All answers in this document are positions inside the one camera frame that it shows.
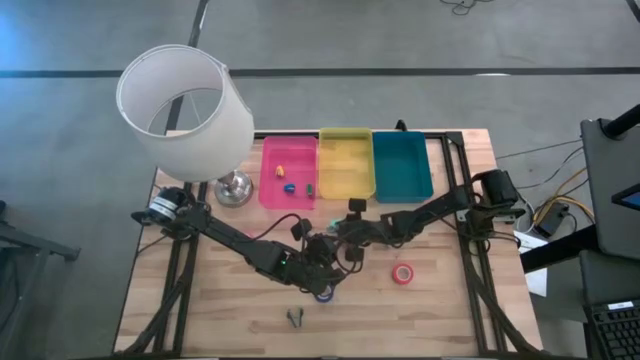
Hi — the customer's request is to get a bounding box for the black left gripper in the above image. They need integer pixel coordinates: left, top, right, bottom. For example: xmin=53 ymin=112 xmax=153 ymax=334
xmin=291 ymin=218 xmax=346 ymax=297

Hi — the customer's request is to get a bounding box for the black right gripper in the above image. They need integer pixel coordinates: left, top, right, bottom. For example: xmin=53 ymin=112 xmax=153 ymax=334
xmin=329 ymin=198 xmax=386 ymax=262

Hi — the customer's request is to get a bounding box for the red tape roll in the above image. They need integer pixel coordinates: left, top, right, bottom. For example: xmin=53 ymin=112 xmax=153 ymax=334
xmin=391 ymin=263 xmax=415 ymax=286

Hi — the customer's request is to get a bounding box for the yellow translucent plastic bin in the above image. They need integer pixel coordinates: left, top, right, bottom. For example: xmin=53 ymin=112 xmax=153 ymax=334
xmin=318 ymin=127 xmax=377 ymax=201

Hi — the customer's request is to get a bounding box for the blue plastic bin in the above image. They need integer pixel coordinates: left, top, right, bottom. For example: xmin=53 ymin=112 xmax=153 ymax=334
xmin=371 ymin=130 xmax=435 ymax=205

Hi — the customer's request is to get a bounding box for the pink translucent plastic bin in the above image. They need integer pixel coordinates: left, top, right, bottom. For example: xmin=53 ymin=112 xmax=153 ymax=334
xmin=257 ymin=136 xmax=320 ymax=211

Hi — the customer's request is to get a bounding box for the white shade metal table lamp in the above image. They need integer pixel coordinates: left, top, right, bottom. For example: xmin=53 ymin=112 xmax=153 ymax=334
xmin=115 ymin=43 xmax=256 ymax=209

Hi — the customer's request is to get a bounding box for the white paper sheet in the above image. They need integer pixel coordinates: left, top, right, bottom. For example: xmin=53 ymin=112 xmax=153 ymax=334
xmin=524 ymin=267 xmax=550 ymax=299

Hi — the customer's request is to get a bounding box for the black power adapter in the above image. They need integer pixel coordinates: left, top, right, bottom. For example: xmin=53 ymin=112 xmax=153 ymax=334
xmin=534 ymin=202 xmax=571 ymax=239

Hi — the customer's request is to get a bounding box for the black beam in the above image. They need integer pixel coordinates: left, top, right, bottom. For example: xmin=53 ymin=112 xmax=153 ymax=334
xmin=519 ymin=224 xmax=601 ymax=274

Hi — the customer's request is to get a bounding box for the dark grey panel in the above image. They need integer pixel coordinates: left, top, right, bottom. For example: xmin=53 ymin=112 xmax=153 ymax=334
xmin=579 ymin=118 xmax=640 ymax=261

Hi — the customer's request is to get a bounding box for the tablet screen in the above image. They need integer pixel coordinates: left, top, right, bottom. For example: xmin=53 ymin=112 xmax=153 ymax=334
xmin=611 ymin=182 xmax=640 ymax=211

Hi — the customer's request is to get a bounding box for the black keyboard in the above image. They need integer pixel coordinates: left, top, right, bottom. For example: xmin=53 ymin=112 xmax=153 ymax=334
xmin=583 ymin=299 xmax=640 ymax=360

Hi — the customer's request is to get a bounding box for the black metal stand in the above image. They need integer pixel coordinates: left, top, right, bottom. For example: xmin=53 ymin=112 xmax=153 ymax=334
xmin=0 ymin=199 xmax=81 ymax=360

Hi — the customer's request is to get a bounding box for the black pole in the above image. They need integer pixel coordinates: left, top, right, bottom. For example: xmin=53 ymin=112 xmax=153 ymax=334
xmin=602 ymin=103 xmax=640 ymax=140

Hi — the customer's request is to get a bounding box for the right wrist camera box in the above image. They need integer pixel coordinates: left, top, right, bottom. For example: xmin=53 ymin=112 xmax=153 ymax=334
xmin=382 ymin=212 xmax=416 ymax=236

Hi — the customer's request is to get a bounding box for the black aluminium table frame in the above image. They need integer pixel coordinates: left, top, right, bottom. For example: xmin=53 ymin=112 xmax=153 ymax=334
xmin=114 ymin=130 xmax=539 ymax=359

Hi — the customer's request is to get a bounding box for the yellow cable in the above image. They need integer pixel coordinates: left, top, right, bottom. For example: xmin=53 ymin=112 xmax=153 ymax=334
xmin=532 ymin=166 xmax=596 ymax=224

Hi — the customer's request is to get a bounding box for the black floor cable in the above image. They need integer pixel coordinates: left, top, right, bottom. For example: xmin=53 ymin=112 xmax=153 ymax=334
xmin=439 ymin=0 xmax=496 ymax=16

